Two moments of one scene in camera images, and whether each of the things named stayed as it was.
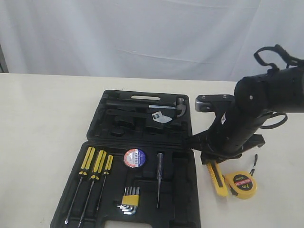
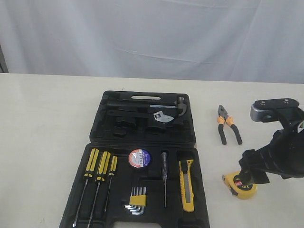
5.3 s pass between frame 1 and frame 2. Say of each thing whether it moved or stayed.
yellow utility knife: moved
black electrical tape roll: moved
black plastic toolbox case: stayed
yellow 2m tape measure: stayed
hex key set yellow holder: moved
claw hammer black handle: stayed
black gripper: moved
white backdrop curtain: stayed
